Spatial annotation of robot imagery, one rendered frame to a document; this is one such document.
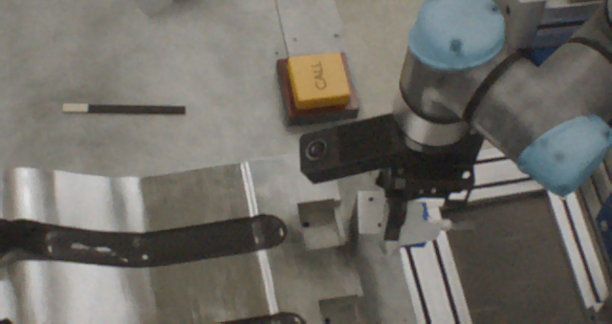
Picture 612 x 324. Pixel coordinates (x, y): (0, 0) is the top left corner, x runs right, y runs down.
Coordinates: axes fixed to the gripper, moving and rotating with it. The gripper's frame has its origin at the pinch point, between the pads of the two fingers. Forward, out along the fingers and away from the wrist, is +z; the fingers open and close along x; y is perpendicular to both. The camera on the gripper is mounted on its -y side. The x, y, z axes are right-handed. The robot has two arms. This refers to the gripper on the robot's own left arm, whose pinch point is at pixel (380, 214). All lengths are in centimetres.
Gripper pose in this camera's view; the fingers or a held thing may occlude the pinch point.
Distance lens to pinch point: 134.9
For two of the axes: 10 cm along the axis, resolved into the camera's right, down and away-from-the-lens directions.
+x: -0.2, -8.6, 5.0
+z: -0.8, 5.0, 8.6
